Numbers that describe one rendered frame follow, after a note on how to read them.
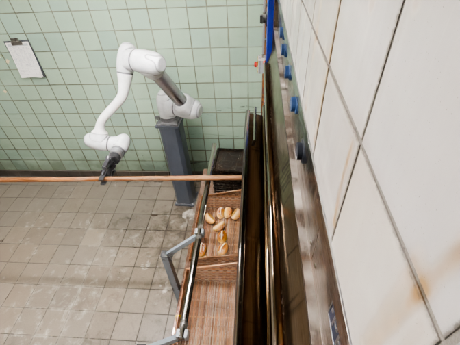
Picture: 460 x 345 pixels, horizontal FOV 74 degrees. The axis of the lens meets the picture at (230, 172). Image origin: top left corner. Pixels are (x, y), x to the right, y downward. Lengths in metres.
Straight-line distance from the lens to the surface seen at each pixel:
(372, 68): 0.26
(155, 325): 2.66
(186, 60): 2.77
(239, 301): 1.05
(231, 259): 1.93
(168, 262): 1.81
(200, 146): 3.22
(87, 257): 3.19
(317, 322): 0.55
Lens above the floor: 2.40
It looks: 43 degrees down
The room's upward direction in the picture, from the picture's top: 4 degrees counter-clockwise
